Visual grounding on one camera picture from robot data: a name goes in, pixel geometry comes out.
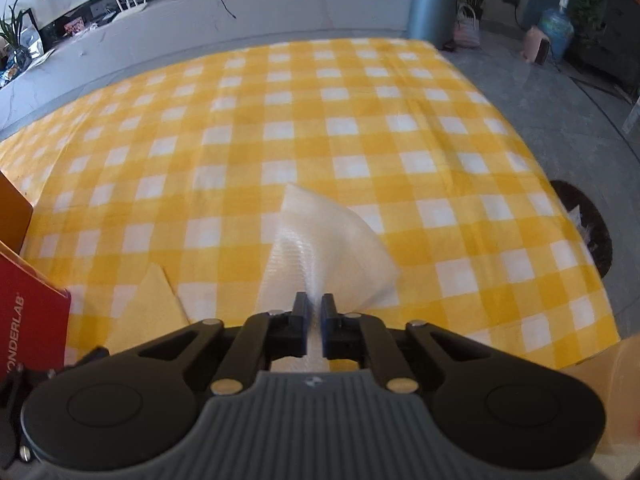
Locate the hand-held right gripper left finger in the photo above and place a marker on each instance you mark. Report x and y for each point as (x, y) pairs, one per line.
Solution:
(300, 312)

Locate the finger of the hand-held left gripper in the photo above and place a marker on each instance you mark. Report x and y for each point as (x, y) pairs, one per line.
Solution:
(15, 410)

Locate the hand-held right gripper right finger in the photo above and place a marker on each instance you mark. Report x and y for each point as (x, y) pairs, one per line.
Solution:
(327, 312)

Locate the clear bubble wrap sheet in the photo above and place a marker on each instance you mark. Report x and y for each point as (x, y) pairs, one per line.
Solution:
(325, 250)

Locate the orange cardboard box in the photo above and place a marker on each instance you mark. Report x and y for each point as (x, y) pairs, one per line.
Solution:
(12, 215)

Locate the red lidded box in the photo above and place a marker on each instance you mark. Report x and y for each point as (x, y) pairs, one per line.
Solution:
(30, 320)

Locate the pale yellow cloth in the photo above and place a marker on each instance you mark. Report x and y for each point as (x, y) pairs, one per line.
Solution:
(150, 310)

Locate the yellow checked tablecloth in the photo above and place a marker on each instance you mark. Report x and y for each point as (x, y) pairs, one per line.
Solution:
(300, 135)

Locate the white marble television console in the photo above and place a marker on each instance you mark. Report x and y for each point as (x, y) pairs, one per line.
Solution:
(250, 25)

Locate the woven basket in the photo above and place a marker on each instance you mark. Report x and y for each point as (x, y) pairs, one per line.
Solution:
(467, 27)

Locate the grey trash can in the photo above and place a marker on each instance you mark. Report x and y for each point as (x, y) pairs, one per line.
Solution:
(432, 10)

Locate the snack bags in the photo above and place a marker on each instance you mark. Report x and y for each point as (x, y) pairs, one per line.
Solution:
(10, 72)

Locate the pink heater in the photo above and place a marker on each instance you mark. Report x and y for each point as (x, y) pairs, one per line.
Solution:
(535, 45)

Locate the white papers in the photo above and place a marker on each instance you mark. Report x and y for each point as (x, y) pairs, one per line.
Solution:
(42, 57)

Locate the white router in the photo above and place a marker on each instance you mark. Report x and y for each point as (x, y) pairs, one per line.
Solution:
(130, 2)

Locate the pink photo card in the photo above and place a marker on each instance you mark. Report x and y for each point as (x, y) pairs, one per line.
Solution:
(75, 26)

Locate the blue water jug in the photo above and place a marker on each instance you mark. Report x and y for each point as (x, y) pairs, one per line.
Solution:
(557, 27)

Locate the aloe plant in glass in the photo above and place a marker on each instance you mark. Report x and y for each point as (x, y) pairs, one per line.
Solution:
(12, 25)

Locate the dark cabinet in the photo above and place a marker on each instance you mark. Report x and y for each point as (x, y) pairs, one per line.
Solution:
(617, 40)

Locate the black photo frame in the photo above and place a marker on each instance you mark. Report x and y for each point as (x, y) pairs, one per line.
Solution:
(32, 35)

